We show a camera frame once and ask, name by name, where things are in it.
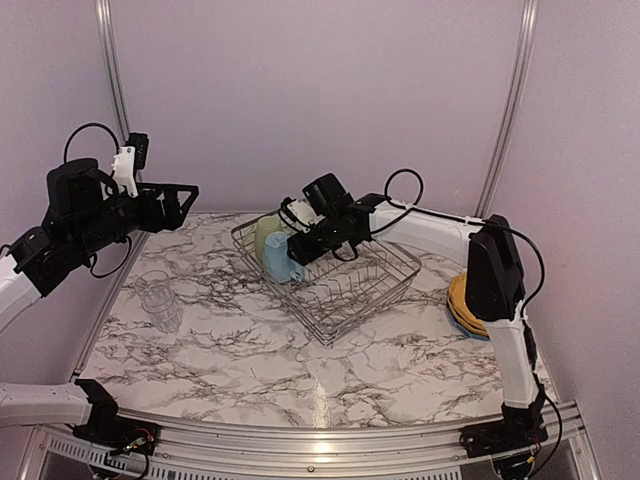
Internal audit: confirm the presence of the light blue mug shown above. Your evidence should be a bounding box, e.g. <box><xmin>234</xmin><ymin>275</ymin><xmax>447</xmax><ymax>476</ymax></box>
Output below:
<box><xmin>263</xmin><ymin>231</ymin><xmax>305</xmax><ymax>284</ymax></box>

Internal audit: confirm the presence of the clear glass front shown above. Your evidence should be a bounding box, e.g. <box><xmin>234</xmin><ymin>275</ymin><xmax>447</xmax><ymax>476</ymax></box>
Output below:
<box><xmin>141</xmin><ymin>296</ymin><xmax>181</xmax><ymax>333</ymax></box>

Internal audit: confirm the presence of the clear glass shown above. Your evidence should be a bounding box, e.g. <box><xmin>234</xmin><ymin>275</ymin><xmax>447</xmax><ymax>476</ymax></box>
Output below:
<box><xmin>134</xmin><ymin>270</ymin><xmax>175</xmax><ymax>311</ymax></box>
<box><xmin>141</xmin><ymin>296</ymin><xmax>181</xmax><ymax>333</ymax></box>

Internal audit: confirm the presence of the yellow plate back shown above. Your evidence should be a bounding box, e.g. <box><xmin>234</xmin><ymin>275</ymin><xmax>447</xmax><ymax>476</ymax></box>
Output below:
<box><xmin>447</xmin><ymin>273</ymin><xmax>470</xmax><ymax>313</ymax></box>

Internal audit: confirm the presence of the yellow plate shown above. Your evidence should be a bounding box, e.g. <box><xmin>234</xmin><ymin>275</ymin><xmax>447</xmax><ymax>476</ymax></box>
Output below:
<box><xmin>447</xmin><ymin>301</ymin><xmax>489</xmax><ymax>339</ymax></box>
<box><xmin>447</xmin><ymin>273</ymin><xmax>470</xmax><ymax>313</ymax></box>

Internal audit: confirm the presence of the yellow plate front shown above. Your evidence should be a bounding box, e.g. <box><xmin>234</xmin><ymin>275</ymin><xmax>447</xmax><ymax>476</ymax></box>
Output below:
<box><xmin>447</xmin><ymin>301</ymin><xmax>489</xmax><ymax>339</ymax></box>

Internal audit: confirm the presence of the blue dotted plate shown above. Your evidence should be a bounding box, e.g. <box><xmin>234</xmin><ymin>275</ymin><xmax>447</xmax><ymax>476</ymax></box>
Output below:
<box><xmin>451</xmin><ymin>313</ymin><xmax>489</xmax><ymax>341</ymax></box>

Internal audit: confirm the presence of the clear glass back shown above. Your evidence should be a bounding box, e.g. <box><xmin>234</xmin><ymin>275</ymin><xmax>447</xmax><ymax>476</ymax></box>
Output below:
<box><xmin>134</xmin><ymin>270</ymin><xmax>175</xmax><ymax>311</ymax></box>

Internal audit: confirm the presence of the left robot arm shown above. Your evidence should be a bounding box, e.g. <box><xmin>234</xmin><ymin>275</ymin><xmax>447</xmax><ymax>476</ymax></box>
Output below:
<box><xmin>1</xmin><ymin>158</ymin><xmax>199</xmax><ymax>445</ymax></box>

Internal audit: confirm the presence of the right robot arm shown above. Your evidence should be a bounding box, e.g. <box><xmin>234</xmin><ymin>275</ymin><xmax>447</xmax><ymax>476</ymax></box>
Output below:
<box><xmin>279</xmin><ymin>173</ymin><xmax>548</xmax><ymax>455</ymax></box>

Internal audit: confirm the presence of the green mug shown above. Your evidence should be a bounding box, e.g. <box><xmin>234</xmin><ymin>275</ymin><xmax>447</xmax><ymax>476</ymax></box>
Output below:
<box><xmin>254</xmin><ymin>215</ymin><xmax>282</xmax><ymax>264</ymax></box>

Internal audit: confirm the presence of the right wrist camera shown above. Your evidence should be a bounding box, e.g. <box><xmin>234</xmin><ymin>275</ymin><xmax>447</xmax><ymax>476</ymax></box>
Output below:
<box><xmin>280</xmin><ymin>197</ymin><xmax>318</xmax><ymax>233</ymax></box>

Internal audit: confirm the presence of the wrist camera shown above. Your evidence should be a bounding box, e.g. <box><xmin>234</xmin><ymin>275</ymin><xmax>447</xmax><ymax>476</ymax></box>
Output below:
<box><xmin>280</xmin><ymin>197</ymin><xmax>318</xmax><ymax>233</ymax></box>
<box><xmin>112</xmin><ymin>132</ymin><xmax>149</xmax><ymax>198</ymax></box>

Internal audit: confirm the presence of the wire dish rack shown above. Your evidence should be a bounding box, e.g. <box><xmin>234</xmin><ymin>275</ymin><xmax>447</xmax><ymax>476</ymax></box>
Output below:
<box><xmin>231</xmin><ymin>217</ymin><xmax>422</xmax><ymax>346</ymax></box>

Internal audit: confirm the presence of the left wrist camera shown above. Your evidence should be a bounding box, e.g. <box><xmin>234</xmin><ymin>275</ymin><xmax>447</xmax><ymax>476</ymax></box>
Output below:
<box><xmin>112</xmin><ymin>132</ymin><xmax>149</xmax><ymax>198</ymax></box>

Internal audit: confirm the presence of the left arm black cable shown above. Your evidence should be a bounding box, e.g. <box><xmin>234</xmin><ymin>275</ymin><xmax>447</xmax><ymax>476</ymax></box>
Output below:
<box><xmin>63</xmin><ymin>122</ymin><xmax>134</xmax><ymax>280</ymax></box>

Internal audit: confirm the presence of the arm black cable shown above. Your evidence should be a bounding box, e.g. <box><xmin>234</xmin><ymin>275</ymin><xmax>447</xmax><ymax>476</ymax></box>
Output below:
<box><xmin>332</xmin><ymin>168</ymin><xmax>546</xmax><ymax>311</ymax></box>
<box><xmin>63</xmin><ymin>122</ymin><xmax>134</xmax><ymax>280</ymax></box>

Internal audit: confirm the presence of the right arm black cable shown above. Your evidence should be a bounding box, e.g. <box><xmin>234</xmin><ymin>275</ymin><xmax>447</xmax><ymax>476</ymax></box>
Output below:
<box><xmin>332</xmin><ymin>168</ymin><xmax>546</xmax><ymax>311</ymax></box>

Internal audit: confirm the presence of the left aluminium post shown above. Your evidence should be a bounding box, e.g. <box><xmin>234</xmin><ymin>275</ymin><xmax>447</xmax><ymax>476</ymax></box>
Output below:
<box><xmin>95</xmin><ymin>0</ymin><xmax>130</xmax><ymax>140</ymax></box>

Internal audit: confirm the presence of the aluminium post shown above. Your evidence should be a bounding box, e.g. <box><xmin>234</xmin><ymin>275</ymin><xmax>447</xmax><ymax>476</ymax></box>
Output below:
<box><xmin>95</xmin><ymin>0</ymin><xmax>130</xmax><ymax>140</ymax></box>
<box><xmin>474</xmin><ymin>0</ymin><xmax>539</xmax><ymax>217</ymax></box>

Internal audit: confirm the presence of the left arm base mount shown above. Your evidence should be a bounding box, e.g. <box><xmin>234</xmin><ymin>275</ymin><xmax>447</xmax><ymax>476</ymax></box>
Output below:
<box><xmin>72</xmin><ymin>415</ymin><xmax>160</xmax><ymax>456</ymax></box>

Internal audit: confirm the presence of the front aluminium rail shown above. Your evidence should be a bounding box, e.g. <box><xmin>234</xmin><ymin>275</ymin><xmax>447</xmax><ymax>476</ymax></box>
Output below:
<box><xmin>17</xmin><ymin>401</ymin><xmax>604</xmax><ymax>479</ymax></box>

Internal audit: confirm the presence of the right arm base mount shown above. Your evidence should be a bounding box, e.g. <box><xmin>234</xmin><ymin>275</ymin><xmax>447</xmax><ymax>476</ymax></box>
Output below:
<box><xmin>459</xmin><ymin>420</ymin><xmax>549</xmax><ymax>458</ymax></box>

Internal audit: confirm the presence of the right aluminium post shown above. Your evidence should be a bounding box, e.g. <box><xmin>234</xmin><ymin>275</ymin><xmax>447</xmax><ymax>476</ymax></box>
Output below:
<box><xmin>474</xmin><ymin>0</ymin><xmax>539</xmax><ymax>217</ymax></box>

